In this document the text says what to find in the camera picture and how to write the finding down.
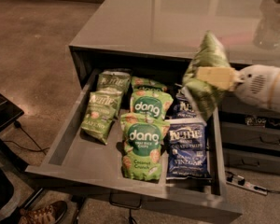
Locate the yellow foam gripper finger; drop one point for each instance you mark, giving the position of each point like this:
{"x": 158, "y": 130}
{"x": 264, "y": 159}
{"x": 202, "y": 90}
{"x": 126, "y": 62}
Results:
{"x": 224, "y": 78}

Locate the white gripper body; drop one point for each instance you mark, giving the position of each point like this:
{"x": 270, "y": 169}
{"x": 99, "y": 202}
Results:
{"x": 254, "y": 85}

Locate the green jalapeno chip bag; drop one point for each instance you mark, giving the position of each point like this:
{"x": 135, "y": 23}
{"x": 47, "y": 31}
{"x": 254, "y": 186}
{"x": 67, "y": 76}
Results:
{"x": 203, "y": 96}

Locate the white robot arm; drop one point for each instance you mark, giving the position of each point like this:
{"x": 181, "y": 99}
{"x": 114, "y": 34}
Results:
{"x": 257, "y": 85}

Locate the grey counter cabinet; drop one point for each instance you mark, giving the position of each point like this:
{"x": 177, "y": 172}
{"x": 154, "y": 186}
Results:
{"x": 146, "y": 33}

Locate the middle green Dang chip bag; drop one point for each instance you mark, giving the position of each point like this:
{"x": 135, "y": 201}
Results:
{"x": 152, "y": 103}

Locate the green dang chip bag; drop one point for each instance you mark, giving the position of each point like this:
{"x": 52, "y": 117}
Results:
{"x": 146, "y": 84}
{"x": 142, "y": 139}
{"x": 152, "y": 103}

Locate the back green Dang chip bag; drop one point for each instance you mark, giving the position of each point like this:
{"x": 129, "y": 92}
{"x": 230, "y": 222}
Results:
{"x": 146, "y": 84}

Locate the front blue Kettle chip bag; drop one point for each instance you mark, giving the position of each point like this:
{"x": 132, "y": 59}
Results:
{"x": 186, "y": 142}

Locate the front green Dang chip bag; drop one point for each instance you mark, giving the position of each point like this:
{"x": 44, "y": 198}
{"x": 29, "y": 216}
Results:
{"x": 142, "y": 139}

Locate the back green Kettle chip bag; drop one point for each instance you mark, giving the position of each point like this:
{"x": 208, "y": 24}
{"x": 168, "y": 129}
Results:
{"x": 114, "y": 80}

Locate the green kettle chip bag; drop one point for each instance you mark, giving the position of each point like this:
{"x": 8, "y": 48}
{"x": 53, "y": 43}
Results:
{"x": 102, "y": 108}
{"x": 114, "y": 80}

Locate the middle green Kettle chip bag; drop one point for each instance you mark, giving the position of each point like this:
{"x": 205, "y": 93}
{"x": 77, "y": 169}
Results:
{"x": 102, "y": 108}

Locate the open grey top drawer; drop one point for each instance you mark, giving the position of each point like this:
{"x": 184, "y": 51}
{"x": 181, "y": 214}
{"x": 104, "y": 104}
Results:
{"x": 77, "y": 164}

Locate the white power strip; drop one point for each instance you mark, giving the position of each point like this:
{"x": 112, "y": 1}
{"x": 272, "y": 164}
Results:
{"x": 240, "y": 182}

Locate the brown laced shoe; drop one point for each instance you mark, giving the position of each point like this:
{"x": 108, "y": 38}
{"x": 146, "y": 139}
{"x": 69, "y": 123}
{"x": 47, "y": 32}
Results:
{"x": 50, "y": 214}

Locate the black drawer handle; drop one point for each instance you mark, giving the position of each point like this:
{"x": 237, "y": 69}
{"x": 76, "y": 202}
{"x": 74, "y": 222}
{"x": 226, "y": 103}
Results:
{"x": 126, "y": 200}

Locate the black chair frame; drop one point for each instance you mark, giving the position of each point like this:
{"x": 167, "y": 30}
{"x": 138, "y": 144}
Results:
{"x": 9, "y": 210}

